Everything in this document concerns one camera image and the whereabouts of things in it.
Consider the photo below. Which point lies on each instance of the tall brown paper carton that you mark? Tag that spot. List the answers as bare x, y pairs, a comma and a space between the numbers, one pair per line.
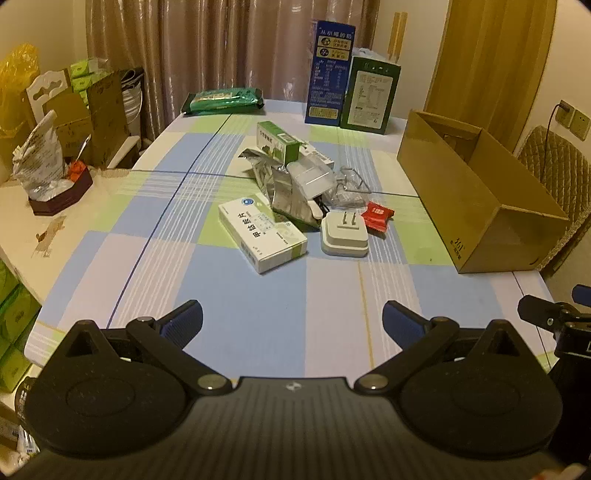
108, 120

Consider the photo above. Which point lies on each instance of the chair with quilted cover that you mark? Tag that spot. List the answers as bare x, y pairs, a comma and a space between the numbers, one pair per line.
563, 166

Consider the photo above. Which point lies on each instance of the brown cardboard box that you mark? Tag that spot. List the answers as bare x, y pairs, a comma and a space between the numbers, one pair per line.
443, 184

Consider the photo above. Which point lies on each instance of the yellow hanging strip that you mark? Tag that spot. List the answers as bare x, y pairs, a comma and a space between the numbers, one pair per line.
399, 37

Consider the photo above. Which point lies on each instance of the green wipes packet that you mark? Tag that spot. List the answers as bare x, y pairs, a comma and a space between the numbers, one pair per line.
221, 101

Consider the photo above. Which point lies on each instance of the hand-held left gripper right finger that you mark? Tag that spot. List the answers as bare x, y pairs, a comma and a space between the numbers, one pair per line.
401, 324

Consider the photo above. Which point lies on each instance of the silver foil pouch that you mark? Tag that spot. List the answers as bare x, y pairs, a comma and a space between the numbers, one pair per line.
286, 198
258, 164

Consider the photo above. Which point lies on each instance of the long white ointment box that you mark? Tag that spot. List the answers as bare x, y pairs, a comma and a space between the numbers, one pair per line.
318, 157

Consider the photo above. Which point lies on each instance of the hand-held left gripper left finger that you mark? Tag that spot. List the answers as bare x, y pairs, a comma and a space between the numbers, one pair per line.
184, 319

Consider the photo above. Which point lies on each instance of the green tissue boxes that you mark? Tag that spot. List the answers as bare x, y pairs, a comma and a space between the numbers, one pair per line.
87, 74

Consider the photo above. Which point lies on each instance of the checked cloth desktop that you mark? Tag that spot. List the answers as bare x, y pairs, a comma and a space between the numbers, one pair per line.
323, 286

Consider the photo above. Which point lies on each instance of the white carved chair back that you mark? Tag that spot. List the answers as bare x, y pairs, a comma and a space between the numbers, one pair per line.
46, 92

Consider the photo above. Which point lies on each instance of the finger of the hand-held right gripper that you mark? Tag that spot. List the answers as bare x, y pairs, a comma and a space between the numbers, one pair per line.
535, 310
582, 293

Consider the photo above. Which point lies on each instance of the tall green carton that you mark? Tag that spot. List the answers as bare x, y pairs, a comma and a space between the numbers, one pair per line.
369, 97

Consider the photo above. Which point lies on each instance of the clear plastic bag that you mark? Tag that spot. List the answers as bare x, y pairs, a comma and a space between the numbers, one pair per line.
351, 194

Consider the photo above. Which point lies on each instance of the beige curtain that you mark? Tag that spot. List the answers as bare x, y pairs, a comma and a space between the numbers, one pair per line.
207, 46

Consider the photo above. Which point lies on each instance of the dark red box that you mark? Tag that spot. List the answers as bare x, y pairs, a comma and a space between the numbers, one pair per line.
60, 198

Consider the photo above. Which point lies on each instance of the white striped bag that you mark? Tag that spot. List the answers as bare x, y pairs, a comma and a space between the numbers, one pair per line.
131, 101

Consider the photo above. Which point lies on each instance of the empty wall socket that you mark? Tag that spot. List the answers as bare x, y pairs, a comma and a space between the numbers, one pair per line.
581, 124

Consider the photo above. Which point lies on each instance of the orange red packet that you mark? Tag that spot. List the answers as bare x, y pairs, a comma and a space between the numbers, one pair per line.
77, 168

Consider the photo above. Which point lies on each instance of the yellow plastic bag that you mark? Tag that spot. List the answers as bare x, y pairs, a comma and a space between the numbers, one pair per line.
18, 74

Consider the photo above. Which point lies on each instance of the wall socket with plug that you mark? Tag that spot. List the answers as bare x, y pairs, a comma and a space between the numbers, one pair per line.
564, 111

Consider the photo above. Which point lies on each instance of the cream side table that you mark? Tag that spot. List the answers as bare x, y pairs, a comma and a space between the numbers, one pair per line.
27, 240

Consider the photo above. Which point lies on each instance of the stack of green tissue packs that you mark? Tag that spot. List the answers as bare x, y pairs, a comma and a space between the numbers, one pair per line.
14, 323

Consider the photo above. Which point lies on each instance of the white plastic bag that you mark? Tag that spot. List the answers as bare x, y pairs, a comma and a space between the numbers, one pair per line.
39, 152

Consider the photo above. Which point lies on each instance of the small brown storage carton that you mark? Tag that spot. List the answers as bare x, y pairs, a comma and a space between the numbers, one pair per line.
69, 129

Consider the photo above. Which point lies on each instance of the red candy packet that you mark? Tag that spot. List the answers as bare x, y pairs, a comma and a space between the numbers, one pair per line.
376, 216

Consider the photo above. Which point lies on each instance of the tall blue carton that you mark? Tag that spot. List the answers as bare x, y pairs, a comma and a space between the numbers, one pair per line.
328, 69

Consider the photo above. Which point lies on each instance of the green white medicine box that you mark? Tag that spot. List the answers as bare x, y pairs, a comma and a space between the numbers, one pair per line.
277, 143

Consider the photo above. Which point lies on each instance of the white power adapter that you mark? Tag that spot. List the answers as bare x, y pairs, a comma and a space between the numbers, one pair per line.
344, 240

